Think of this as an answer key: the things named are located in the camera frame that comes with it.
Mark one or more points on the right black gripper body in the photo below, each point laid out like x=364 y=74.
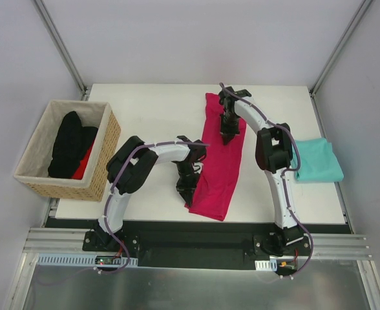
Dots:
x=229 y=130

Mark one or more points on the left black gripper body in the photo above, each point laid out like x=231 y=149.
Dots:
x=184 y=188

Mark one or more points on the pink t shirt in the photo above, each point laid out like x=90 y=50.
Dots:
x=221 y=167

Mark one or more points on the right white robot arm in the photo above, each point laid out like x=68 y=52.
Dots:
x=273 y=154

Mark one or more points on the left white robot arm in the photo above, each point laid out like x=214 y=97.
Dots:
x=132 y=164

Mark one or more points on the folded teal t shirt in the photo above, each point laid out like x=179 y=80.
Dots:
x=319 y=164

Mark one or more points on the red t shirt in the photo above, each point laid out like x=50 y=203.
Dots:
x=79 y=173

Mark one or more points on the black t shirt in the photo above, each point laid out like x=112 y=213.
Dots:
x=71 y=144

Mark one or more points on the wicker laundry basket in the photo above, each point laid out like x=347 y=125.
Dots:
x=32 y=169

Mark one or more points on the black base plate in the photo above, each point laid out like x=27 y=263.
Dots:
x=197 y=245

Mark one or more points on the right white cable duct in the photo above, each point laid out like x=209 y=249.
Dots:
x=266 y=265

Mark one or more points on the white cable duct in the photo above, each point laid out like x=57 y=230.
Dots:
x=85 y=260
x=266 y=265

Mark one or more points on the left white cable duct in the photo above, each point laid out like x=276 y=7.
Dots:
x=85 y=260

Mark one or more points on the right rear aluminium post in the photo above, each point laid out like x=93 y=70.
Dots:
x=345 y=37

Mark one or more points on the aluminium post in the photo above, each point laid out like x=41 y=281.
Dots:
x=60 y=45
x=345 y=37

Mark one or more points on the aluminium rail frame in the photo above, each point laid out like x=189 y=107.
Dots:
x=340 y=274

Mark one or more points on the left rear aluminium post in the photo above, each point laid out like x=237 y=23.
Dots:
x=60 y=45

